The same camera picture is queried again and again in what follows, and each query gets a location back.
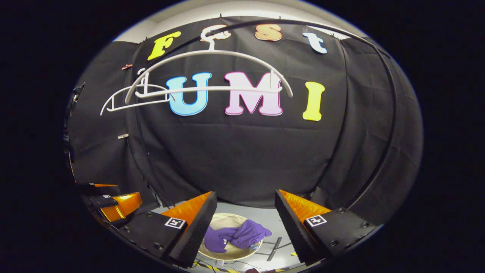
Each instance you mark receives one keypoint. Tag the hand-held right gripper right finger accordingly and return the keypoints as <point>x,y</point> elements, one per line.
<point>293,235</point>

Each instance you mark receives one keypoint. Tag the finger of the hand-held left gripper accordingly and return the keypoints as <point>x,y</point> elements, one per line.
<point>121,204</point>
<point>98,189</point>

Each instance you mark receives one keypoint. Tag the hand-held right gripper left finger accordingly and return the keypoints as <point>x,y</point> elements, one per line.
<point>199,235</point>

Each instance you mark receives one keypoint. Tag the cream laundry hamper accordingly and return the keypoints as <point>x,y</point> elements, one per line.
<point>227,221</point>

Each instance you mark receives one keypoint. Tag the white plastic hanger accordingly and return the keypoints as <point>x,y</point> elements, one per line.
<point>227,53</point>
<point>132,105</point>

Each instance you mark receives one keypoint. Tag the black clothes rack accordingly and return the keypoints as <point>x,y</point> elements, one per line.
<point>392,113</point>

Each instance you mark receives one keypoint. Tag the small silver clip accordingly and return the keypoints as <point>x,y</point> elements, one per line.
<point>122,136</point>

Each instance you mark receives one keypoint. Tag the small reddish clip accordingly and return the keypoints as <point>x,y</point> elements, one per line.
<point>127,67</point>

